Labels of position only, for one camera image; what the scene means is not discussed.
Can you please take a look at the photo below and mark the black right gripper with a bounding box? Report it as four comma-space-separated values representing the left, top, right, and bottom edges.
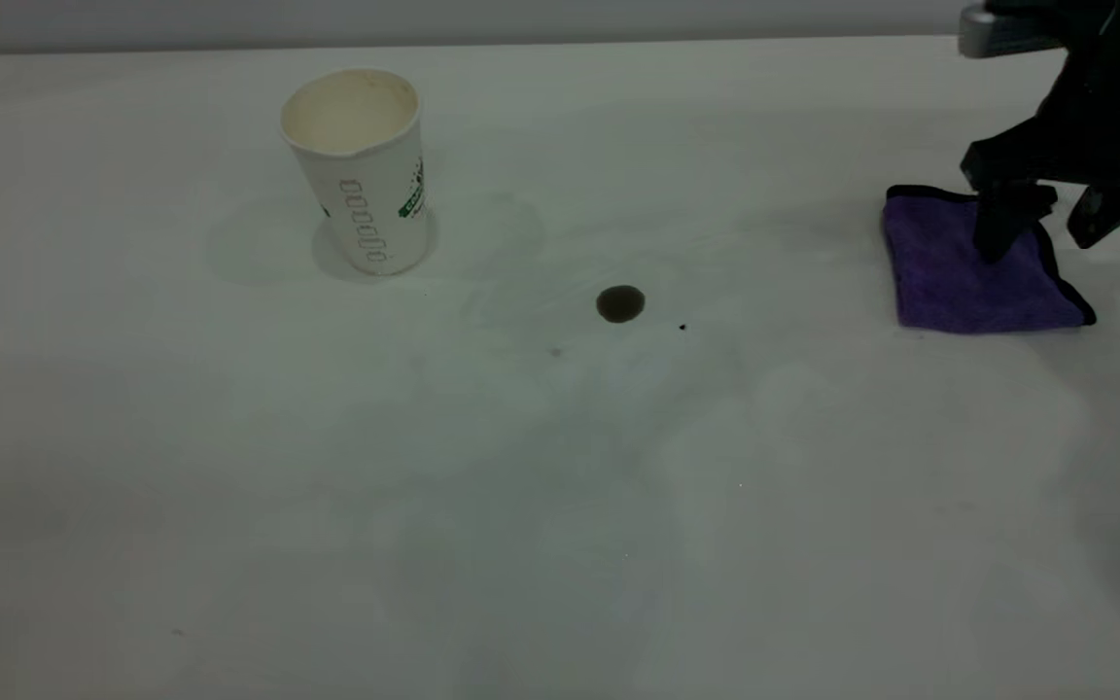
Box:
961, 0, 1120, 264

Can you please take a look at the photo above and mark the purple microfiber cloth black trim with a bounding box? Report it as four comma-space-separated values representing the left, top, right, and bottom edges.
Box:
883, 185, 1098, 336

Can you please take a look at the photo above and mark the white paper coffee cup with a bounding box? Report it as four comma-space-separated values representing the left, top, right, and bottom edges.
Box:
278, 66, 431, 277

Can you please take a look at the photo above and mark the dark coffee spill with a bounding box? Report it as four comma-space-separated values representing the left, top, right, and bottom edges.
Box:
596, 285, 647, 324

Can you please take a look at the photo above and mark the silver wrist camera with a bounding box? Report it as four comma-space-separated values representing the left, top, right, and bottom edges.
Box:
958, 4, 1059, 59

